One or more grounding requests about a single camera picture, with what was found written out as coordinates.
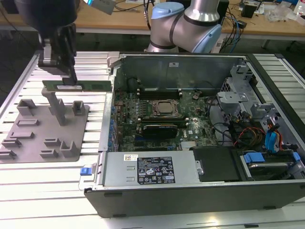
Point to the silver CPU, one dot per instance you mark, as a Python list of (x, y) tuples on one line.
[(166, 107)]

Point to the black RAM slot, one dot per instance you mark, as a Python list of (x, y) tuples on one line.
[(162, 96), (162, 91)]

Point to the black PC case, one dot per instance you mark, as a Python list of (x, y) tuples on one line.
[(190, 200)]

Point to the green motherboard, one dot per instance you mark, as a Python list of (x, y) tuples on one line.
[(202, 124)]

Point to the green RAM stick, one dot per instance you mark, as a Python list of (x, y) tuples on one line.
[(95, 86)]

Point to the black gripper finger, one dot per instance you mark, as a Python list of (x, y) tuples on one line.
[(69, 47)]

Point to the clear plastic bags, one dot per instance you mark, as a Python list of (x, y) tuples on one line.
[(278, 14)]

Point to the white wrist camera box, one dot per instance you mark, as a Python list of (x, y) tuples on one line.
[(104, 6)]

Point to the round coin battery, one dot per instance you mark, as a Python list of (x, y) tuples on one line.
[(195, 96)]

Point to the blue case latch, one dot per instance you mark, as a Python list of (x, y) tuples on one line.
[(85, 171)]

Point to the black graphics card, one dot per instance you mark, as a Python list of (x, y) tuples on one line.
[(159, 131)]

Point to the small black box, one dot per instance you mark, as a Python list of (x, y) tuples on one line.
[(243, 24)]

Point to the grey power supply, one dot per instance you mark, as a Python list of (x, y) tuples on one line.
[(119, 169)]

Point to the white red package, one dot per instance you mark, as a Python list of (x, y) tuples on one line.
[(300, 9)]

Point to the hard disk in blue carrier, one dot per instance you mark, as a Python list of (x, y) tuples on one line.
[(253, 158)]

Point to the silver chipset heat sink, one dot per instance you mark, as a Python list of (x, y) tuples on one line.
[(189, 144)]

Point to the metal drive cage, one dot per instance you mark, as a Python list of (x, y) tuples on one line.
[(231, 97)]

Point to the grey parts rack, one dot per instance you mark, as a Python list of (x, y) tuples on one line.
[(47, 128)]

